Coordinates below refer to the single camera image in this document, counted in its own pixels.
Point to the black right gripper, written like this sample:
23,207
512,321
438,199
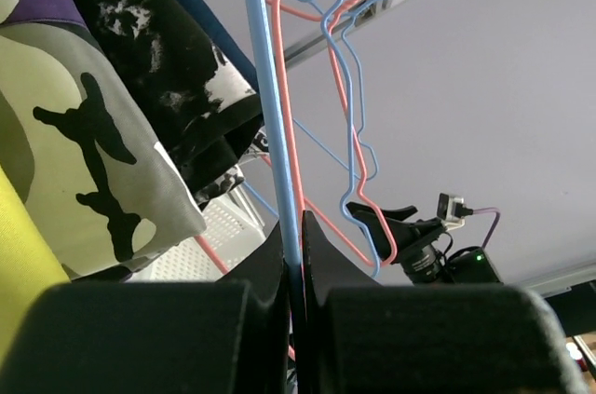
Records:
418,257

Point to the yellow trousers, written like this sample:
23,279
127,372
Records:
28,266

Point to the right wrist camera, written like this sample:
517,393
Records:
449,211

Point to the blue hanger with black trousers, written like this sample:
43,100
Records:
327,13

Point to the black white patterned trousers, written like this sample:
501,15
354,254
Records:
201,108

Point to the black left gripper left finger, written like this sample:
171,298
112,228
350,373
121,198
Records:
226,336

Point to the light blue wire hanger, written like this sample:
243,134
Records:
268,89

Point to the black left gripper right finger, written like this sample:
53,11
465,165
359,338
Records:
364,337

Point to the purple camouflage trousers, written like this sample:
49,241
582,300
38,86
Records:
96,181

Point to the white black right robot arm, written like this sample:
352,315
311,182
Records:
469,264

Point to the navy blue denim trousers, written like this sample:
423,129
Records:
200,11

